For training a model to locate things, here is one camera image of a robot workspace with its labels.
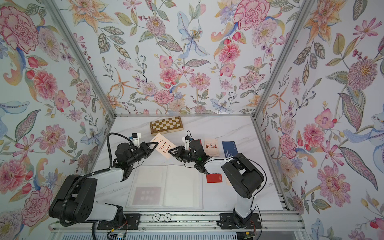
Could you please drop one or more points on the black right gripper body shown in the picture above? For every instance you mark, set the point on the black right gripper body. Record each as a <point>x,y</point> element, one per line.
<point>189,157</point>

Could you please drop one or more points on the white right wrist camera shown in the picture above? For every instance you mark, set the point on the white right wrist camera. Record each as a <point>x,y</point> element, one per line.
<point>187,142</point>

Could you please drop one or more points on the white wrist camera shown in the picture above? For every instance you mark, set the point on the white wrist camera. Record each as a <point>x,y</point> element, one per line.
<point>135,138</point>
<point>187,142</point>

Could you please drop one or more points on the aluminium corner post left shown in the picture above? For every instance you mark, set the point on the aluminium corner post left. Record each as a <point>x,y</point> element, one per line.
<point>70,39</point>

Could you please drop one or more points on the red card lower right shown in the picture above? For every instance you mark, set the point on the red card lower right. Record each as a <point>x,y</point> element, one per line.
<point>214,178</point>

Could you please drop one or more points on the dark blue card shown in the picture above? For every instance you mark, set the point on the dark blue card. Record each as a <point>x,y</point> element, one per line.
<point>230,149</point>

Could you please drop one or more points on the beige card red characters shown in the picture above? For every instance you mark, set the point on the beige card red characters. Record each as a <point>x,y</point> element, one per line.
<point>212,147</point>

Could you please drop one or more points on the white photo album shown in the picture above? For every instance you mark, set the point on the white photo album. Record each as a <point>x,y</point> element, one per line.
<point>181,187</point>

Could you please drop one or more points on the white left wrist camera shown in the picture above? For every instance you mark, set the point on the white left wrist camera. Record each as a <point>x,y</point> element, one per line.
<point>135,138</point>

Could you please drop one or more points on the aluminium corner post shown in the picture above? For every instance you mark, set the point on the aluminium corner post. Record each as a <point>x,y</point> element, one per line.
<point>70,39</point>
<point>281,60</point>

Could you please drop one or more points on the aluminium corner post right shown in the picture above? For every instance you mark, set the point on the aluminium corner post right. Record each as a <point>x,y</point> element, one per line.
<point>281,60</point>

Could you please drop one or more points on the wooden folding chess board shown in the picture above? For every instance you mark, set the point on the wooden folding chess board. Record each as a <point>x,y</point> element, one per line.
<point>165,126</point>

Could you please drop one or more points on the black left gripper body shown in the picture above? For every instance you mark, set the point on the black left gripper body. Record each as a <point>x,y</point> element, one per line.
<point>137,155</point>

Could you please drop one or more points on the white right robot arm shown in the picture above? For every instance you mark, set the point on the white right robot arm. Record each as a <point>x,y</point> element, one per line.
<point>244,176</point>

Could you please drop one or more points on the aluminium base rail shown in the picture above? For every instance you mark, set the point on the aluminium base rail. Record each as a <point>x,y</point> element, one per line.
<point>266,225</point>

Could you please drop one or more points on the beige time will tell card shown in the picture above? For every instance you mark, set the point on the beige time will tell card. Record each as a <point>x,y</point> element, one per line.
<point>164,145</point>

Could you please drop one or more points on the red card white characters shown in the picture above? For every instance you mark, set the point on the red card white characters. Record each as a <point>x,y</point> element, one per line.
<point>147,196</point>

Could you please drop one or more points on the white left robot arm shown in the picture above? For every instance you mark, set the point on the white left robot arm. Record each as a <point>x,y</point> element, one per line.
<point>76,202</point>

